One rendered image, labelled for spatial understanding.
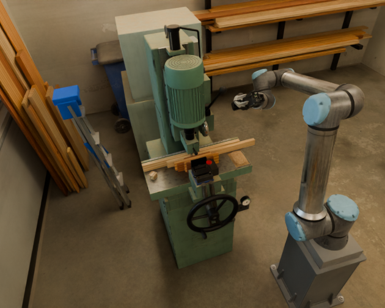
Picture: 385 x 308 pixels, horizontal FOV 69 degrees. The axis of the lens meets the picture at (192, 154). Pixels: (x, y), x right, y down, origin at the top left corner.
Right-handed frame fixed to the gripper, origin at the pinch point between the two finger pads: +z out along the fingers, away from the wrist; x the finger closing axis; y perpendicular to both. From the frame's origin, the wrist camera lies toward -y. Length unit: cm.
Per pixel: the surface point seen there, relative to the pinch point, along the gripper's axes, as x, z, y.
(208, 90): -14.3, -11.7, -20.2
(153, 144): 2, -14, -77
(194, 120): 3.7, 12.6, -17.3
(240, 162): 30.0, -18.4, -16.6
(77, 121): -25, 21, -106
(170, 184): 31, 13, -44
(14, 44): -114, 21, -170
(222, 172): 32.5, -9.0, -24.2
